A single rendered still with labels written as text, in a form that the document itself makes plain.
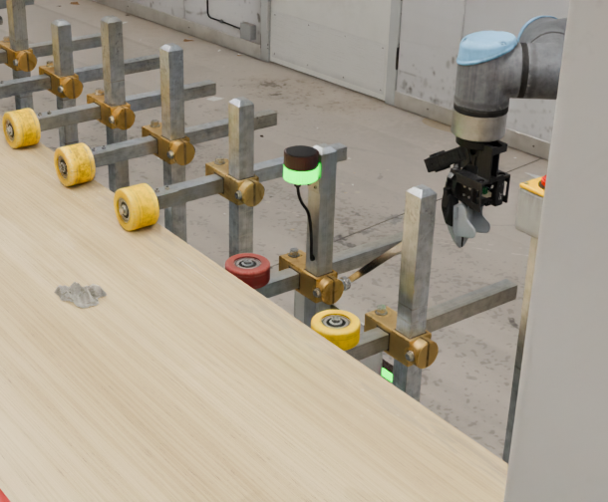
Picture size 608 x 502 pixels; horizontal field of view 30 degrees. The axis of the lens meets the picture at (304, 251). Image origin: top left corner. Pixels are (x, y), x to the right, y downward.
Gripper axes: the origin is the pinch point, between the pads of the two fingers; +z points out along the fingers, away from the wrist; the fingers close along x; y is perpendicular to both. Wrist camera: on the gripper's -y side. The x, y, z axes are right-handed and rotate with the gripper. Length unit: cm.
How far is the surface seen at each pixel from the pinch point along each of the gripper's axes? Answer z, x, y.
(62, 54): -7, -14, -116
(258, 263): 5.5, -27.7, -21.4
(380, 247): 9.9, 0.5, -20.0
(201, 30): 91, 220, -403
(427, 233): -9.2, -17.1, 8.7
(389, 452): 6, -47, 33
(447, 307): 10.5, -5.2, 3.6
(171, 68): -16, -16, -66
